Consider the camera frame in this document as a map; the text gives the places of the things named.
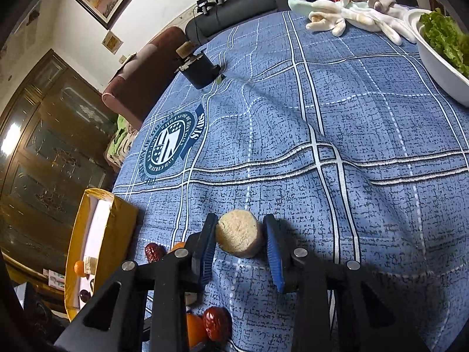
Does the yellow wall plaque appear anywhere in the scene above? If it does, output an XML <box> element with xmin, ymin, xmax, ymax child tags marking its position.
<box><xmin>102</xmin><ymin>31</ymin><xmax>123</xmax><ymax>53</ymax></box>

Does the cream work glove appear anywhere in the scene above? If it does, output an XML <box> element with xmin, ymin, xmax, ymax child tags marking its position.
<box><xmin>306</xmin><ymin>2</ymin><xmax>347</xmax><ymax>37</ymax></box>

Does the black leather sofa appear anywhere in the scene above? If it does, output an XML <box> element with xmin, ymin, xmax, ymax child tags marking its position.
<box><xmin>185</xmin><ymin>0</ymin><xmax>418</xmax><ymax>43</ymax></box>

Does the pale blue glove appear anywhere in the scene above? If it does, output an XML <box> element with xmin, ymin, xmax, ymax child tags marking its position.
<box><xmin>288</xmin><ymin>0</ymin><xmax>319</xmax><ymax>14</ymax></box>

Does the green cloth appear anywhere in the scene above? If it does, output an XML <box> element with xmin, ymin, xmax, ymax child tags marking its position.
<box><xmin>106</xmin><ymin>115</ymin><xmax>138</xmax><ymax>162</ymax></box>

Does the beige cylindrical piece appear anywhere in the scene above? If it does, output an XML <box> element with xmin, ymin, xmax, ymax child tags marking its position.
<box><xmin>215</xmin><ymin>209</ymin><xmax>265</xmax><ymax>259</ymax></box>

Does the white green carton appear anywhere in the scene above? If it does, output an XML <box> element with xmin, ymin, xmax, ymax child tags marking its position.
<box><xmin>43</xmin><ymin>268</ymin><xmax>67</xmax><ymax>290</ymax></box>

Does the brown armchair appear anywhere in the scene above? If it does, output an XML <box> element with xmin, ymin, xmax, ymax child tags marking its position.
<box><xmin>102</xmin><ymin>26</ymin><xmax>187</xmax><ymax>131</ymax></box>

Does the white work glove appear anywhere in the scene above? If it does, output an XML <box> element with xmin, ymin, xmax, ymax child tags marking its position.
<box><xmin>344</xmin><ymin>2</ymin><xmax>416</xmax><ymax>46</ymax></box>

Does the white bowl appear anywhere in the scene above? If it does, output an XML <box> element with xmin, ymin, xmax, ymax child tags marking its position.
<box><xmin>403</xmin><ymin>7</ymin><xmax>469</xmax><ymax>109</ymax></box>

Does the dark wooden cabinet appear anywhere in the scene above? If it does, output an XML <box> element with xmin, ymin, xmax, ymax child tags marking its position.
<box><xmin>0</xmin><ymin>49</ymin><xmax>121</xmax><ymax>265</ymax></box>

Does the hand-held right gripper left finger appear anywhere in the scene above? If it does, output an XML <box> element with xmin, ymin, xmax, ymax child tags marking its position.
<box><xmin>54</xmin><ymin>213</ymin><xmax>219</xmax><ymax>352</ymax></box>

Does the yellow cardboard box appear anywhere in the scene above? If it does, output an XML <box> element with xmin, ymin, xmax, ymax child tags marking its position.
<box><xmin>64</xmin><ymin>188</ymin><xmax>139</xmax><ymax>321</ymax></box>

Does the small black box device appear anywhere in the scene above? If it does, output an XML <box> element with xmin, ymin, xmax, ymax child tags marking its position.
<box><xmin>174</xmin><ymin>41</ymin><xmax>220</xmax><ymax>90</ymax></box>

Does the green lettuce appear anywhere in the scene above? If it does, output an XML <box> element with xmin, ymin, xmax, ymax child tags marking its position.
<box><xmin>419</xmin><ymin>9</ymin><xmax>469</xmax><ymax>79</ymax></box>

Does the red date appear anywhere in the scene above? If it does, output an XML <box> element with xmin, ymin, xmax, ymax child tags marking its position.
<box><xmin>203</xmin><ymin>306</ymin><xmax>231</xmax><ymax>341</ymax></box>
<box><xmin>144</xmin><ymin>243</ymin><xmax>167</xmax><ymax>263</ymax></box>

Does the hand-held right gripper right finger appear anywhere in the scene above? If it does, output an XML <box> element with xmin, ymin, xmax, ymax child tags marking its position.
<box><xmin>263</xmin><ymin>214</ymin><xmax>429</xmax><ymax>352</ymax></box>

